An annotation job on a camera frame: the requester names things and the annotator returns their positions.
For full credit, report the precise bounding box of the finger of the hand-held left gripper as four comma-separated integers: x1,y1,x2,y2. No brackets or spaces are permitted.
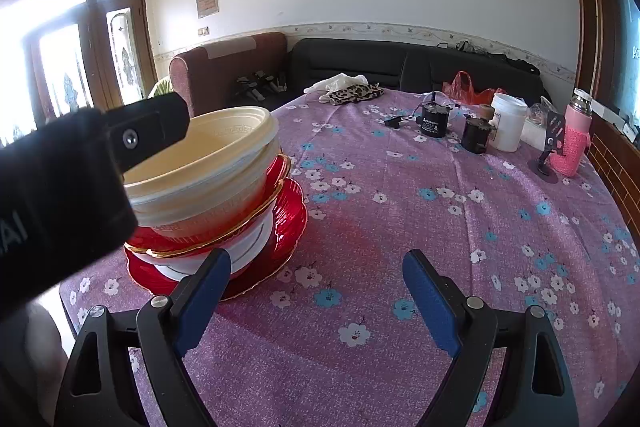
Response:
104,92,192,171

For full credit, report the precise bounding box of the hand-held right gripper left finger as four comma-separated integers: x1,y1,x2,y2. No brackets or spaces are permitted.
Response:
52,248,233,427

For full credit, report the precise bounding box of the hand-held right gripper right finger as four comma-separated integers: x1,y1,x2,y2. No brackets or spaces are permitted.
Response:
401,248,582,427

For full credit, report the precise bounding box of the small cream bowl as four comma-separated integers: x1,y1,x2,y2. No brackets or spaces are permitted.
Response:
122,106,279,198

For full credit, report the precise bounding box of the red glass plate gold rim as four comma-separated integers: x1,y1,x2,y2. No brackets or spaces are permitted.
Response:
124,153,292,259
125,177,309,303

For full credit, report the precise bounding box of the brown armchair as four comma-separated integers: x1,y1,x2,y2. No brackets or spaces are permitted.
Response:
168,32,290,118

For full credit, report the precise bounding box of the wooden glass door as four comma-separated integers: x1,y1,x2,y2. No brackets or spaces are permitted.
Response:
0,0,158,148

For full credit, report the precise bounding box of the purple floral tablecloth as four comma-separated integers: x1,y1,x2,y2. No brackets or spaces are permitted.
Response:
59,87,640,427

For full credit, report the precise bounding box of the black motor with wooden knob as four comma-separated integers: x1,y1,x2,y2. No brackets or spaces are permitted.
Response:
461,103,497,155

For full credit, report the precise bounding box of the leopard print cloth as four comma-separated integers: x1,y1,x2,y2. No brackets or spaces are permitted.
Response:
303,73,368,95
325,83,385,106

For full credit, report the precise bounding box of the white plastic jar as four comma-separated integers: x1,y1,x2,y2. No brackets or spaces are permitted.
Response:
489,93,529,152

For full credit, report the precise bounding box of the pink thermos with knit sleeve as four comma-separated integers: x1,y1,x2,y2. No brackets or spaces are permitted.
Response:
549,88,593,178

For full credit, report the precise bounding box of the black phone stand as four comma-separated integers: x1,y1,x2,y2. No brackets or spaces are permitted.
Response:
529,109,567,184

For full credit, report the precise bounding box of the clear plastic bag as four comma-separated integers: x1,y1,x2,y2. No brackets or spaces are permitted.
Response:
526,102,551,128

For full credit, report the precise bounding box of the red plastic bag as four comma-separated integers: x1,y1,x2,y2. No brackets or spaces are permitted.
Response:
442,71,506,105

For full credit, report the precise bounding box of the brown wooden ledge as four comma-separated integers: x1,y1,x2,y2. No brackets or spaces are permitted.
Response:
582,114,640,233

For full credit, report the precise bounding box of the black sofa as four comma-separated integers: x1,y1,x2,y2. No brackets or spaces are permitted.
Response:
287,38,551,105

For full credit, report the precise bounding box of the window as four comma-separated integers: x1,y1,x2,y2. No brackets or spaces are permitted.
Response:
612,0,640,128

